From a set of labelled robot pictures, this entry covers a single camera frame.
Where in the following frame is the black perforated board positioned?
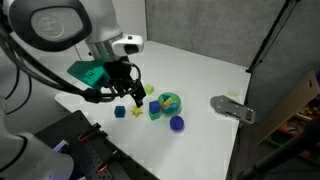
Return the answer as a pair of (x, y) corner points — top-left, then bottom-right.
(34, 109), (160, 180)

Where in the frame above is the red black clamp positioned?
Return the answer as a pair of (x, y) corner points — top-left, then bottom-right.
(96, 150), (122, 174)
(77, 122), (108, 143)

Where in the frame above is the yellow spiky star toy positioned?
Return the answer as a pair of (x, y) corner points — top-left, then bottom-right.
(130, 105), (144, 118)

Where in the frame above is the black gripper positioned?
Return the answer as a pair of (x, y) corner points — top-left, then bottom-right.
(103, 59), (147, 108)

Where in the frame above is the small royal blue cube block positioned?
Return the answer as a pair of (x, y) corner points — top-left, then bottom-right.
(149, 100), (162, 114)

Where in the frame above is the black tripod pole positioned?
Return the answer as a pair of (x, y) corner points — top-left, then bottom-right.
(245, 0), (301, 74)

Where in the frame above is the purple bumpy ball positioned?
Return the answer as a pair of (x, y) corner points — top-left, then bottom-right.
(169, 115), (185, 132)

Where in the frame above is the cardboard box with items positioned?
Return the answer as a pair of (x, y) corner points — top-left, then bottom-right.
(256, 70), (320, 166)

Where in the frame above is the lime green cube block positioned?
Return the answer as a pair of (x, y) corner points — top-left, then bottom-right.
(144, 83), (155, 96)

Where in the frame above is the dark blue cube block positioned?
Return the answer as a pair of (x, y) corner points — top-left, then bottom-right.
(113, 105), (127, 119)

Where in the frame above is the green bowl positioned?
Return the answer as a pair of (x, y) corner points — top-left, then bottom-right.
(157, 92), (183, 116)

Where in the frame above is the green cloth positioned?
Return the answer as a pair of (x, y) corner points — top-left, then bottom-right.
(66, 60), (111, 90)

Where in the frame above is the black stand leg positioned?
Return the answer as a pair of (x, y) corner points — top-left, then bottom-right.
(236, 116), (320, 180)

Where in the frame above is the light blue toy figure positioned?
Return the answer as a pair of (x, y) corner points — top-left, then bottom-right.
(167, 103), (179, 113)

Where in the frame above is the grey metal bracket plate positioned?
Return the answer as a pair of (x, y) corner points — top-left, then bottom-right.
(209, 95), (257, 125)

